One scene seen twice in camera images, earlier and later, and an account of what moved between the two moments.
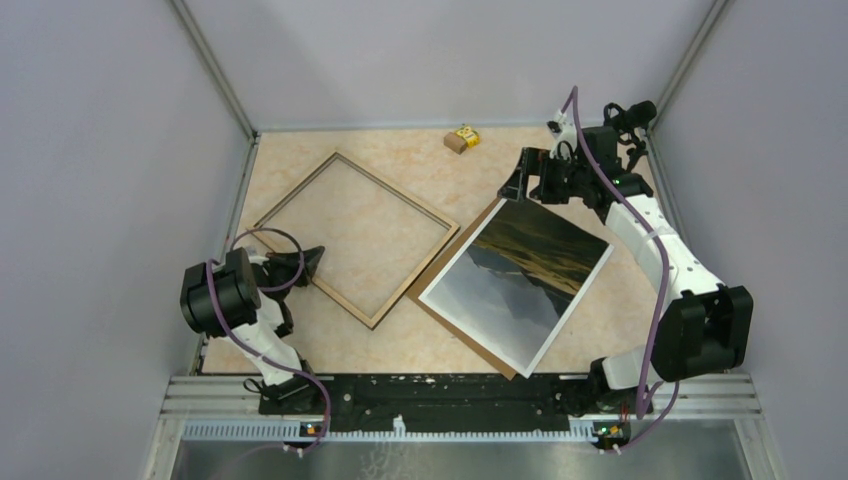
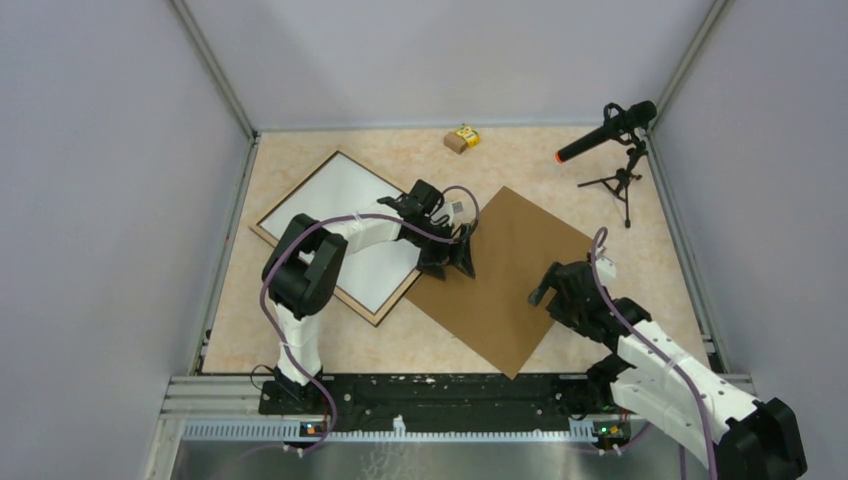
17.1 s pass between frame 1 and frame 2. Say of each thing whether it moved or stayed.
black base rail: stayed
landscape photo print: moved
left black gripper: moved
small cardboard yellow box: stayed
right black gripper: moved
